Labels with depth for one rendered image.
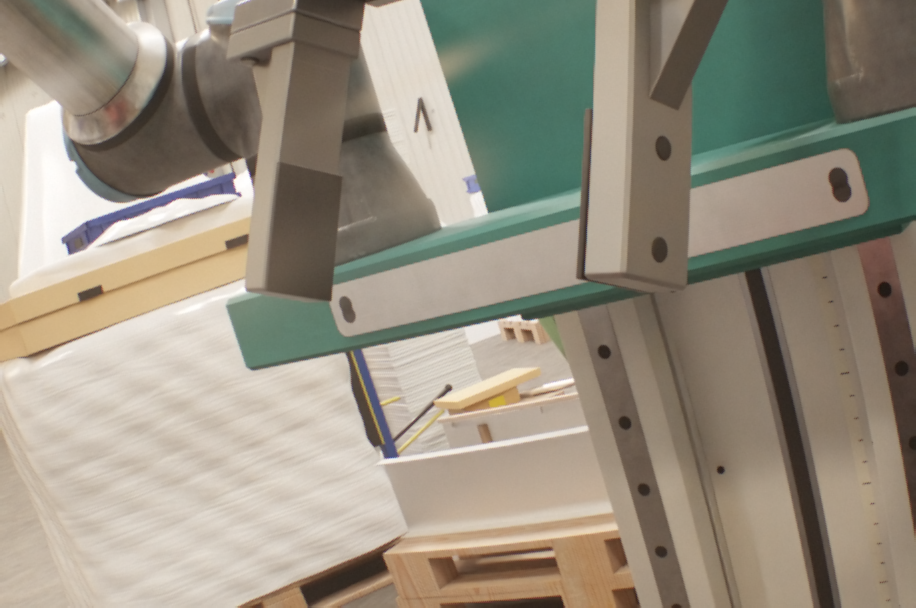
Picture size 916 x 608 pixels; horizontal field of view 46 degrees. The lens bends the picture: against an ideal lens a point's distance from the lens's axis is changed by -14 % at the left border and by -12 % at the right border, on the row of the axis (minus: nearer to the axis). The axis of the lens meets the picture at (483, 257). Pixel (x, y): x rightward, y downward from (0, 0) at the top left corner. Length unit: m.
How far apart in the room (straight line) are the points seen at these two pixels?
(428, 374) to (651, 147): 4.25
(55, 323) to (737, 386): 2.73
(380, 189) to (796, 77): 0.32
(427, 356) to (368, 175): 3.63
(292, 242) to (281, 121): 0.04
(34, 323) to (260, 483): 0.88
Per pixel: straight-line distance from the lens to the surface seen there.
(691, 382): 1.01
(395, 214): 0.89
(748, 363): 0.98
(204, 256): 3.68
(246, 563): 3.66
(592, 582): 2.91
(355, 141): 0.91
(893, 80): 0.64
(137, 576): 3.55
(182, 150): 0.96
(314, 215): 0.38
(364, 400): 4.26
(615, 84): 0.28
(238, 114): 0.93
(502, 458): 3.08
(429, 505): 3.27
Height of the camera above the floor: 1.16
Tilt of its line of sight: 4 degrees down
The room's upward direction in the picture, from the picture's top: 18 degrees counter-clockwise
